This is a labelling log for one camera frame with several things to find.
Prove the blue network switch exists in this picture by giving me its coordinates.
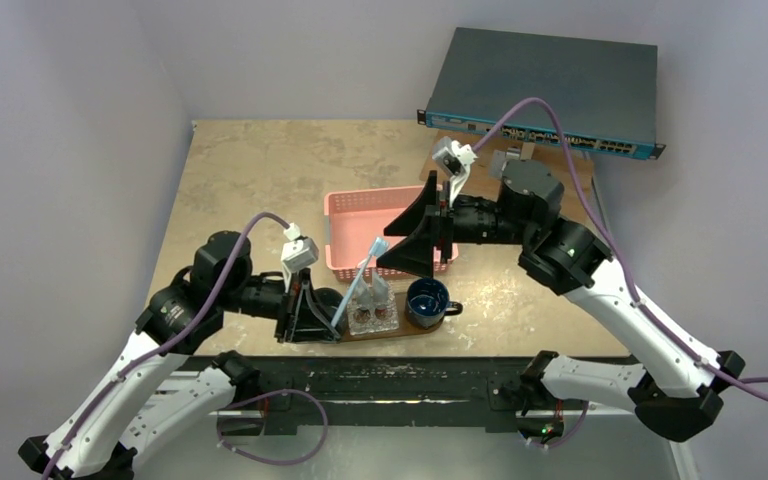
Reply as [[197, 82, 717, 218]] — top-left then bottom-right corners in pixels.
[[417, 27, 665, 160]]

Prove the oval wooden tray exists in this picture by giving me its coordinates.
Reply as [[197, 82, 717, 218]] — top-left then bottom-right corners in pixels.
[[339, 292, 446, 343]]

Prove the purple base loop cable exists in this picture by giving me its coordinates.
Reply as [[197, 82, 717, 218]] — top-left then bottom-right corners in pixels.
[[216, 388, 329, 465]]

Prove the metal stand bracket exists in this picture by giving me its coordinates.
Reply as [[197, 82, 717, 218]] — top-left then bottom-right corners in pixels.
[[488, 143, 534, 179]]

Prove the pink plastic basket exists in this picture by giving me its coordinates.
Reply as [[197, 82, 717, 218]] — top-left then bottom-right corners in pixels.
[[323, 185, 423, 283]]

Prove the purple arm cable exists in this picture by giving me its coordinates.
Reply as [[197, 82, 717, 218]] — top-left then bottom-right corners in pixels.
[[473, 97, 768, 452], [39, 211, 293, 480]]

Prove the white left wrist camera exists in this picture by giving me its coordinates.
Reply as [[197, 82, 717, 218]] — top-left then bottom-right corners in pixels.
[[280, 223, 319, 292]]

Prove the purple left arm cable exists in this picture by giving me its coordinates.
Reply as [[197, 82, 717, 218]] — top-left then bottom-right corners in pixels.
[[39, 211, 293, 480]]

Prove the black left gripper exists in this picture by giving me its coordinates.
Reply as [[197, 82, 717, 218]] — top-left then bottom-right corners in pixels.
[[221, 265, 342, 341]]

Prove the dark blue mug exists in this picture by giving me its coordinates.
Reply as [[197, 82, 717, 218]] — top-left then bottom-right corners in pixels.
[[405, 278, 464, 329]]

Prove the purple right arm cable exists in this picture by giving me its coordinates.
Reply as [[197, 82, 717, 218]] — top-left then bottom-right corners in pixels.
[[473, 97, 768, 452]]

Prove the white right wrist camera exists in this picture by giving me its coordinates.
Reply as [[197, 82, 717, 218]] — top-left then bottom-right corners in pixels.
[[431, 136, 478, 201]]

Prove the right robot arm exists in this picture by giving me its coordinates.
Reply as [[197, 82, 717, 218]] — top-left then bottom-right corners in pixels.
[[378, 161, 745, 442]]

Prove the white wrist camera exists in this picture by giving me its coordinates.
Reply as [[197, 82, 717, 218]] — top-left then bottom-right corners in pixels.
[[280, 223, 319, 292], [431, 136, 478, 201]]

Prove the blue toothbrush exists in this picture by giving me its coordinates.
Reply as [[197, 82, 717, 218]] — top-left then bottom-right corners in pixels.
[[330, 236, 389, 329]]

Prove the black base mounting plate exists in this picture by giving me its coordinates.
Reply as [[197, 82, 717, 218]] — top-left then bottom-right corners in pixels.
[[185, 356, 587, 437]]

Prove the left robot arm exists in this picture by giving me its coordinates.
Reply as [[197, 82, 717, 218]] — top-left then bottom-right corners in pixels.
[[18, 224, 347, 479]]

